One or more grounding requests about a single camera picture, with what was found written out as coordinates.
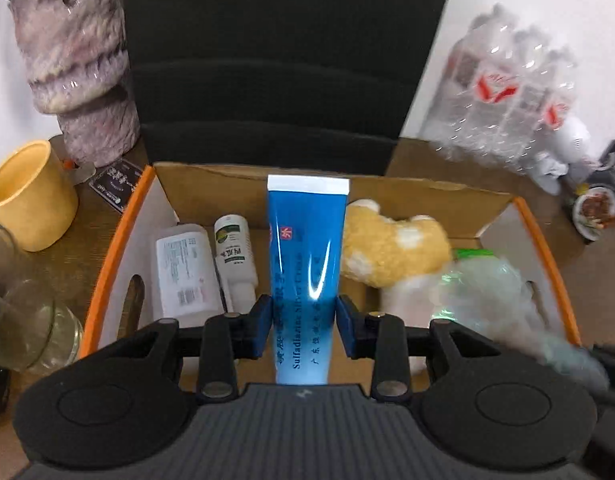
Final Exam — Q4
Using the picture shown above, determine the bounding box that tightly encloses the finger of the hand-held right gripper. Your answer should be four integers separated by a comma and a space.
580, 342, 615, 407

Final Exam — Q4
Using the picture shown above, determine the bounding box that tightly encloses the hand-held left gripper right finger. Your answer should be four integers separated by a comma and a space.
335, 294, 471, 402

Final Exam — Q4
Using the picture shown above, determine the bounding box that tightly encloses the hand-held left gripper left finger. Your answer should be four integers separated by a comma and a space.
138, 294, 274, 402

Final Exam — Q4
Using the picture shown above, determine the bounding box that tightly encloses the blue ointment tube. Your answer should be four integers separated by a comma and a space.
266, 175, 349, 386

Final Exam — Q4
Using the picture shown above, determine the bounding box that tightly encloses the clear plastic bottle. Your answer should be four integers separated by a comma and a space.
429, 248, 611, 393

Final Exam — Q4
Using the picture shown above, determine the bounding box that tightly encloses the cardboard box with orange rim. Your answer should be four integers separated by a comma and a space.
80, 161, 583, 392

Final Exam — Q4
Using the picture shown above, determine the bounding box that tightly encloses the small white green-label bottle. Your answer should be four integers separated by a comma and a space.
214, 214, 259, 313

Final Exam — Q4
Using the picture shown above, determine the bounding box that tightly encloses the yellow and white plush toy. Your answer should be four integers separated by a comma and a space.
339, 199, 456, 373

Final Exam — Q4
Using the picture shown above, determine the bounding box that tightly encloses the flat white bottle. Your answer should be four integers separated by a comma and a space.
156, 223, 224, 329

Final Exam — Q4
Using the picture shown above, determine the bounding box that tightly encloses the bowl of food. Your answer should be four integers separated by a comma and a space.
572, 186, 615, 241

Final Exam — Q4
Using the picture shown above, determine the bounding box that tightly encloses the white crumpled paper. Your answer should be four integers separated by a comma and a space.
529, 119, 594, 196

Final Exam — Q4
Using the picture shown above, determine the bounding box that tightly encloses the dark printed card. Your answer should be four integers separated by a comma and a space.
89, 157, 144, 212

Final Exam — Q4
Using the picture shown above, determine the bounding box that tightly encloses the clear glass jar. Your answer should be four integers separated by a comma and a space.
0, 222, 85, 376

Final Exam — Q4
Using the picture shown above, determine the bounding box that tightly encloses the yellow mug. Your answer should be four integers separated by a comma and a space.
0, 139, 80, 253

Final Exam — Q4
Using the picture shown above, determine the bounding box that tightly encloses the black chair backrest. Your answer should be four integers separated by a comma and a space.
122, 0, 459, 177

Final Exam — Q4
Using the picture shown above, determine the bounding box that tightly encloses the shrink-wrapped pack of water bottles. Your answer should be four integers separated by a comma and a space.
419, 3, 589, 177

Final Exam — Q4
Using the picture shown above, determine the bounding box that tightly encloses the marbled grey vase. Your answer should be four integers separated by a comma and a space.
8, 0, 141, 167

